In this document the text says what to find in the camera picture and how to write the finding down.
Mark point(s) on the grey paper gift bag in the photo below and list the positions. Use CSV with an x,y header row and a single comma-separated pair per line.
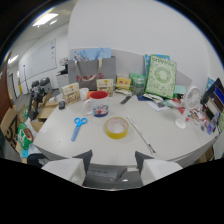
x,y
92,74

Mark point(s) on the wall whiteboard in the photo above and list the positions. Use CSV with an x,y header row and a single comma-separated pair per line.
x,y
40,59

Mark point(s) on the blue scissors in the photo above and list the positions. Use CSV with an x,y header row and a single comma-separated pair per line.
x,y
78,127

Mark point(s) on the black remote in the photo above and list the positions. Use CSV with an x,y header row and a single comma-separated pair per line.
x,y
125,99

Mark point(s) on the clear glass jar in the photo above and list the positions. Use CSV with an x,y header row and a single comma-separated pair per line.
x,y
139,85

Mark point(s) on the blue picture card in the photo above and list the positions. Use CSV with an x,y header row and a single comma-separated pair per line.
x,y
91,54

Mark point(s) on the long white ruler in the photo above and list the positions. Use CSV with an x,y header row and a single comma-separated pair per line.
x,y
141,134

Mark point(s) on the yellow tape roll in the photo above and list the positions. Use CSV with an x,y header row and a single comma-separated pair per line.
x,y
117,127

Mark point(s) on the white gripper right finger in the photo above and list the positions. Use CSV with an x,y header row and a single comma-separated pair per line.
x,y
156,170

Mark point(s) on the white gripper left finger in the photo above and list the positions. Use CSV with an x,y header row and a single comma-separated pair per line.
x,y
68,168

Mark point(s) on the small cream printed box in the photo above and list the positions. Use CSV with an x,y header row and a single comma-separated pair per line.
x,y
70,93

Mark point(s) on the black office chair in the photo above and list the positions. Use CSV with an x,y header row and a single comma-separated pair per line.
x,y
35,100

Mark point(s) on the small white desk fan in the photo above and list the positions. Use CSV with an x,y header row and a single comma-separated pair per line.
x,y
187,106

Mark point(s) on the ceiling light panel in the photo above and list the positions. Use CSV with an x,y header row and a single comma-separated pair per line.
x,y
45,19

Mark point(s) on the small black round object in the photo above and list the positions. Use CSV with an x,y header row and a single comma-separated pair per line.
x,y
61,105

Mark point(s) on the green patterned book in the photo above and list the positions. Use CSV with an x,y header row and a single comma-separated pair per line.
x,y
161,76

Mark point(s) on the blue book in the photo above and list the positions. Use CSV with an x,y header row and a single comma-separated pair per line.
x,y
148,63

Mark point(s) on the plain white cup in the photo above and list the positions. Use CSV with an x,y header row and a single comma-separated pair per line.
x,y
84,93

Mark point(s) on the white mug red rim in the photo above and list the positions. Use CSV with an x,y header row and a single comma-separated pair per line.
x,y
98,104

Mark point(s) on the yellow printed box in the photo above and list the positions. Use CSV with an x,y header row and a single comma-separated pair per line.
x,y
123,83

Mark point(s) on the green snack bag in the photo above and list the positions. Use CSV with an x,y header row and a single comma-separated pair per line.
x,y
24,134

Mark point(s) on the brown cardboard box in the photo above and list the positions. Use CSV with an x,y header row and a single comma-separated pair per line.
x,y
10,126

